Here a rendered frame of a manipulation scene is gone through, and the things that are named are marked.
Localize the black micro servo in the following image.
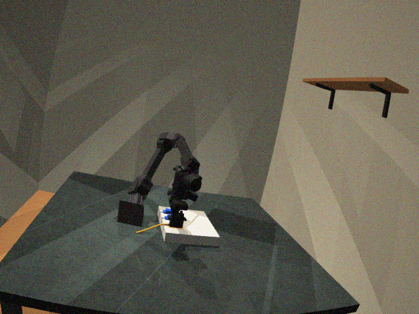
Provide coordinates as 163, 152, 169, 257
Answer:
136, 211, 187, 233

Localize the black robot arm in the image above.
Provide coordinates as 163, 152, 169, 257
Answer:
127, 132, 202, 205

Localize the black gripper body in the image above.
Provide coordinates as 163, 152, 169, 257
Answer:
167, 182, 189, 211

